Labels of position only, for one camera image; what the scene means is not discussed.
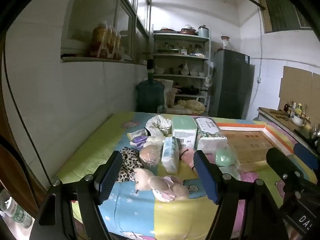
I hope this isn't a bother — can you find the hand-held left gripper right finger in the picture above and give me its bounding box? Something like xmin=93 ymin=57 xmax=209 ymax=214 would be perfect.
xmin=193 ymin=150 xmax=292 ymax=240

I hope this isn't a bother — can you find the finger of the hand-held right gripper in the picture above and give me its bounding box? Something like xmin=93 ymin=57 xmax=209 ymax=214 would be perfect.
xmin=294 ymin=144 xmax=320 ymax=170
xmin=266 ymin=148 xmax=304 ymax=180

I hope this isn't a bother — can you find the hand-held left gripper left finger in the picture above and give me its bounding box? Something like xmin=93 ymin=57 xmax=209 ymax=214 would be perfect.
xmin=29 ymin=150 xmax=124 ymax=240

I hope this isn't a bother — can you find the pink plush toy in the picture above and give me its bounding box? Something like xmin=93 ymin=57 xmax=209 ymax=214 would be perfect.
xmin=180 ymin=147 xmax=197 ymax=170

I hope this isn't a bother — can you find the mint green soft pouch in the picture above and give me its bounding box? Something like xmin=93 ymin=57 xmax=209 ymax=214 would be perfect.
xmin=215 ymin=147 xmax=238 ymax=167

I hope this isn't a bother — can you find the shallow cardboard box orange rim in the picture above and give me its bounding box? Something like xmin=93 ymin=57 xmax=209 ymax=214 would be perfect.
xmin=216 ymin=122 xmax=297 ymax=173

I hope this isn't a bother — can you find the green floral tissue pack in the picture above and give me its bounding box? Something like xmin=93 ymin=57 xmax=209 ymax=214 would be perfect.
xmin=195 ymin=117 xmax=228 ymax=155

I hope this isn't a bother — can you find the light blue tissue pack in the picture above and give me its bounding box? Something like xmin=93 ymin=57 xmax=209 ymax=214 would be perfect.
xmin=161 ymin=137 xmax=180 ymax=175

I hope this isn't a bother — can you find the beige pink plush bunny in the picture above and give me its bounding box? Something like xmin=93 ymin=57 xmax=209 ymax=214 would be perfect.
xmin=131 ymin=168 xmax=190 ymax=202

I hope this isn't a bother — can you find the peach bun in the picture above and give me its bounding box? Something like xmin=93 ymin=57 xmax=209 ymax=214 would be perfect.
xmin=139 ymin=144 xmax=163 ymax=169

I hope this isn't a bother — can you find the purple plush toy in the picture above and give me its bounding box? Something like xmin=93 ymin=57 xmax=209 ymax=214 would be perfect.
xmin=130 ymin=135 xmax=150 ymax=148

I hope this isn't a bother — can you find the small clear plastic packet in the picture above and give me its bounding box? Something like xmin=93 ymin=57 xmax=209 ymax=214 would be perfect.
xmin=127 ymin=128 xmax=148 ymax=140

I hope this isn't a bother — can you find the mint green carton box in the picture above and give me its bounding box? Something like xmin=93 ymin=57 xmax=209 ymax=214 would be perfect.
xmin=172 ymin=116 xmax=198 ymax=153

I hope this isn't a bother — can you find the white patterned baby cloth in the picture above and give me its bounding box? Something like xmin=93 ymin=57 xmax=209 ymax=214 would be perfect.
xmin=146 ymin=115 xmax=173 ymax=136

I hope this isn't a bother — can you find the colourful cartoon printed bed sheet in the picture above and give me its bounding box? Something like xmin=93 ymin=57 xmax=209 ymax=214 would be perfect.
xmin=54 ymin=112 xmax=320 ymax=240

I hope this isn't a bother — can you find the cluster of condiment bottles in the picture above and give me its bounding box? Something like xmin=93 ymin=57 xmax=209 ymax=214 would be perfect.
xmin=285 ymin=100 xmax=310 ymax=118

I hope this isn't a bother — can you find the wooden top kitchen counter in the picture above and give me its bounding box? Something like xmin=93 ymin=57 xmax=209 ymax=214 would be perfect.
xmin=257 ymin=107 xmax=320 ymax=140

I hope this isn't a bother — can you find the pale yellow lumpy pile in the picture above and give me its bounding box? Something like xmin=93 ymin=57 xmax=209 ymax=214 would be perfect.
xmin=176 ymin=99 xmax=205 ymax=113

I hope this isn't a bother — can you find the black wok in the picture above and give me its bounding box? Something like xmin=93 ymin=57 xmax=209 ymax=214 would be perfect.
xmin=175 ymin=86 xmax=200 ymax=95

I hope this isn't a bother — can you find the white sack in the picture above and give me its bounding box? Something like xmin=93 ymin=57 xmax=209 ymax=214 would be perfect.
xmin=164 ymin=80 xmax=175 ymax=108

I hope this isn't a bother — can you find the dark grey fridge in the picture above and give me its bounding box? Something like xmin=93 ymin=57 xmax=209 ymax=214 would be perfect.
xmin=209 ymin=49 xmax=250 ymax=119

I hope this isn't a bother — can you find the blue water jug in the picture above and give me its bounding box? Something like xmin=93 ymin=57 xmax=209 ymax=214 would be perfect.
xmin=136 ymin=72 xmax=165 ymax=114

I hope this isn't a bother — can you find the green white label can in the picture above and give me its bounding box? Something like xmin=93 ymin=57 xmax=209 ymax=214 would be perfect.
xmin=0 ymin=189 xmax=32 ymax=229

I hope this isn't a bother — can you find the row of white ceramic dishes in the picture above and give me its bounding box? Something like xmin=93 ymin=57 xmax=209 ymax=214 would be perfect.
xmin=155 ymin=65 xmax=205 ymax=77

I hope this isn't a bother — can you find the white metal shelf rack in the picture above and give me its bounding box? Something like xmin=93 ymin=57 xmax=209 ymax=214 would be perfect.
xmin=152 ymin=31 xmax=212 ymax=110

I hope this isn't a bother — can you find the teal enamel pot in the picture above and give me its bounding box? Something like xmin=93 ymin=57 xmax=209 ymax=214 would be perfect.
xmin=198 ymin=25 xmax=210 ymax=38

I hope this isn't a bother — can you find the green shuttered window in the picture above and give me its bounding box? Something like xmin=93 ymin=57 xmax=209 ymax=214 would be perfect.
xmin=257 ymin=0 xmax=313 ymax=33

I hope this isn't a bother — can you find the red pot with glass lid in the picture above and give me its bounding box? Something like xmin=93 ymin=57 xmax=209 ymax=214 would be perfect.
xmin=180 ymin=24 xmax=198 ymax=34

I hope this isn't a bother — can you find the cardboard sheet on wall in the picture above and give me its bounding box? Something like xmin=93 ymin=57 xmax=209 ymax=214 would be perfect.
xmin=278 ymin=66 xmax=320 ymax=105

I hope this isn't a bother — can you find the black cable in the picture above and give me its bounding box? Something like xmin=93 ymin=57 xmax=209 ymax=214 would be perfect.
xmin=0 ymin=50 xmax=54 ymax=188

